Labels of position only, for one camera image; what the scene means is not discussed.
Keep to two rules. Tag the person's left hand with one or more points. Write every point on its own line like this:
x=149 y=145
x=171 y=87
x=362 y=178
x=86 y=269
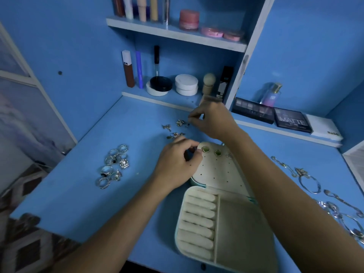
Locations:
x=173 y=167

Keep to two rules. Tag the person's right hand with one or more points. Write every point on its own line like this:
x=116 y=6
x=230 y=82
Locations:
x=216 y=119

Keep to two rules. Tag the green stud earring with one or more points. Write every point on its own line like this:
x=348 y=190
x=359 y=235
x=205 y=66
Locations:
x=206 y=149
x=218 y=151

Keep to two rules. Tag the pile of small earrings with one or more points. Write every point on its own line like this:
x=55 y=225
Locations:
x=181 y=123

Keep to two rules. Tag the pile of silver rings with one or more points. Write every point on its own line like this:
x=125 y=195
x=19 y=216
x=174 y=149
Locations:
x=123 y=163

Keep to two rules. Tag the cream jewellery box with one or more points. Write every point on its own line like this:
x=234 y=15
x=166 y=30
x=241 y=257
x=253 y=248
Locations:
x=233 y=230

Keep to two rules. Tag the person's right forearm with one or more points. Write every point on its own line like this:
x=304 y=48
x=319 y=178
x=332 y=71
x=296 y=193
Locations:
x=290 y=201

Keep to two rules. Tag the person's left forearm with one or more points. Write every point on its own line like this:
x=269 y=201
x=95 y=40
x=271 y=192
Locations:
x=111 y=233

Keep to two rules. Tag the white flat box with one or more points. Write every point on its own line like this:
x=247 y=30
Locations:
x=325 y=127

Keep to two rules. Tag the beige makeup sponge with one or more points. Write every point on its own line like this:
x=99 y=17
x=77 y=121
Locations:
x=209 y=82

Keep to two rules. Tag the dark eyeshadow palette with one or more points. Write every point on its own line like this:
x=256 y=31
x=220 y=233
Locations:
x=253 y=110

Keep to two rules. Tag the black cosmetic bottle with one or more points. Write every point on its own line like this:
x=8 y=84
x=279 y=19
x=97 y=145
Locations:
x=226 y=81

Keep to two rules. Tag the white round cream jar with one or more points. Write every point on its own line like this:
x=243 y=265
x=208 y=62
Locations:
x=186 y=85

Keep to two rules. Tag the small pink perfume bottle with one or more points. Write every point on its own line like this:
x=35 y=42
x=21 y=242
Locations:
x=270 y=97

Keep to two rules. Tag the white bowl black inside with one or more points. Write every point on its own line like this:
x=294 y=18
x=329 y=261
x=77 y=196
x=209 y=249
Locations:
x=161 y=84

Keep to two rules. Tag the black lettered eyeshadow palette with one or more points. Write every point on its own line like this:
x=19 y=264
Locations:
x=293 y=120

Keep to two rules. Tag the white shelf unit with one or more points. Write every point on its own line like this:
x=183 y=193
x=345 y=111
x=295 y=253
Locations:
x=250 y=48

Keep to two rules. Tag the black makeup brush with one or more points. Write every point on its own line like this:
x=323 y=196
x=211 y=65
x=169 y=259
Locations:
x=157 y=59

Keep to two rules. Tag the pink flat compact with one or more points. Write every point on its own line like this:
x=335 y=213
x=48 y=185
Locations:
x=234 y=36
x=212 y=32

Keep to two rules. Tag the blue cosmetic tube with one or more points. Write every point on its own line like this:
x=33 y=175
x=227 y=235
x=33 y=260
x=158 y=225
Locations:
x=139 y=70

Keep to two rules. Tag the brown lipstick tube white cap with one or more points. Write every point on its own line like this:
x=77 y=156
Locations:
x=129 y=71

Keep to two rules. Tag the pink round jar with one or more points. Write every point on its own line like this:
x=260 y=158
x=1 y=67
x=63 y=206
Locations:
x=189 y=19

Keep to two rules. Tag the short beige cosmetic tube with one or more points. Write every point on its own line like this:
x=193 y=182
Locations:
x=154 y=8

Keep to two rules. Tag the tall beige cosmetic tube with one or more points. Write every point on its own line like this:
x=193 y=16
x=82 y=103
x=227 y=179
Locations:
x=141 y=8

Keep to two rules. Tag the white tube blue label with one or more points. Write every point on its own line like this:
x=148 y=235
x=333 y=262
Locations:
x=128 y=7

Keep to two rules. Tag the white slatted cabinet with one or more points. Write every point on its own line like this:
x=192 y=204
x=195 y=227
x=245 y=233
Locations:
x=355 y=165

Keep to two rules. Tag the white framed marbled panel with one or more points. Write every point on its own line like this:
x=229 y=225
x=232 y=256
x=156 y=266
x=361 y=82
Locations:
x=25 y=128

